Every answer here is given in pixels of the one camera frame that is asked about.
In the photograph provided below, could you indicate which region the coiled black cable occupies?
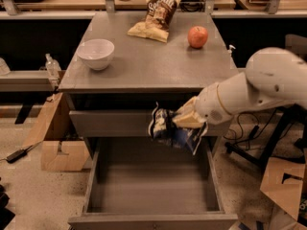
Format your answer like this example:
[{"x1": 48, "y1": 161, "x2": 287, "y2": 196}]
[{"x1": 178, "y1": 0, "x2": 206, "y2": 13}]

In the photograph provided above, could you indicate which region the clear plastic bottle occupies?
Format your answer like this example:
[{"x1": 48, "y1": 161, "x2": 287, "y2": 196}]
[{"x1": 45, "y1": 54, "x2": 61, "y2": 87}]

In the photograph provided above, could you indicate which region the blue chip bag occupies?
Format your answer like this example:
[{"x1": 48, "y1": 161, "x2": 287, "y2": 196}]
[{"x1": 148, "y1": 105, "x2": 208, "y2": 155}]

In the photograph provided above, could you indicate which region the brown sea salt chip bag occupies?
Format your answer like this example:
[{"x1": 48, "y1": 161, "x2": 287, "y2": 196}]
[{"x1": 128, "y1": 0, "x2": 181, "y2": 43}]

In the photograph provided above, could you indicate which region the white pump dispenser bottle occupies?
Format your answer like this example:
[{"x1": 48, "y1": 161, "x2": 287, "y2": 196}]
[{"x1": 227, "y1": 44, "x2": 236, "y2": 57}]

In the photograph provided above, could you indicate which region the red apple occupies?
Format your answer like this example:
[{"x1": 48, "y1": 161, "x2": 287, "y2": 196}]
[{"x1": 188, "y1": 26, "x2": 208, "y2": 49}]

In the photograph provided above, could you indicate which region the grey wooden drawer cabinet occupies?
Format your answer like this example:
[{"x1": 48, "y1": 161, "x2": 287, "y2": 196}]
[{"x1": 58, "y1": 10, "x2": 247, "y2": 230}]

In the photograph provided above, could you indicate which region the white bowl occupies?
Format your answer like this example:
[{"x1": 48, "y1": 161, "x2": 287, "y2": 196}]
[{"x1": 77, "y1": 39, "x2": 115, "y2": 70}]

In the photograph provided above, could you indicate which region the left cardboard box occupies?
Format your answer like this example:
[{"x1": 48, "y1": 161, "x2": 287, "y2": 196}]
[{"x1": 22, "y1": 93, "x2": 91, "y2": 172}]

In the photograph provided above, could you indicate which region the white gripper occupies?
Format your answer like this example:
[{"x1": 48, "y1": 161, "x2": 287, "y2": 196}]
[{"x1": 173, "y1": 83, "x2": 232, "y2": 128}]

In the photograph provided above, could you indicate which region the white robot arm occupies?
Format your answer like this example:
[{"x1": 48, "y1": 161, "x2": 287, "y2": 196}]
[{"x1": 173, "y1": 48, "x2": 307, "y2": 128}]

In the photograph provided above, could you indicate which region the cardboard box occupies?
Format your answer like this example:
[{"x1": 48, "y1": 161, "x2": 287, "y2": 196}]
[
  {"x1": 260, "y1": 157, "x2": 306, "y2": 220},
  {"x1": 22, "y1": 93, "x2": 91, "y2": 172}
]

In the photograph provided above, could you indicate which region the open grey middle drawer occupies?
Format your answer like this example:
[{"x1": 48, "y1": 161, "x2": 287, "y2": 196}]
[{"x1": 68, "y1": 137, "x2": 237, "y2": 230}]

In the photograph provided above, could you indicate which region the right cardboard box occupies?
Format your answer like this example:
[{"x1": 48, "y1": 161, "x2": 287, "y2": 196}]
[{"x1": 260, "y1": 157, "x2": 306, "y2": 220}]

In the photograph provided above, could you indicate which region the black stand with cables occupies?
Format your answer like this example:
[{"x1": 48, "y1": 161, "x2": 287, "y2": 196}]
[{"x1": 224, "y1": 104, "x2": 307, "y2": 172}]

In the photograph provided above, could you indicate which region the closed grey top drawer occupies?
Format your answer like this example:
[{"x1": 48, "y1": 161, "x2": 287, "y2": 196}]
[{"x1": 68, "y1": 108, "x2": 236, "y2": 138}]

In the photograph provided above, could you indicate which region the black power adapter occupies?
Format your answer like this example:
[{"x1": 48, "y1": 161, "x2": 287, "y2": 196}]
[{"x1": 6, "y1": 149, "x2": 27, "y2": 164}]

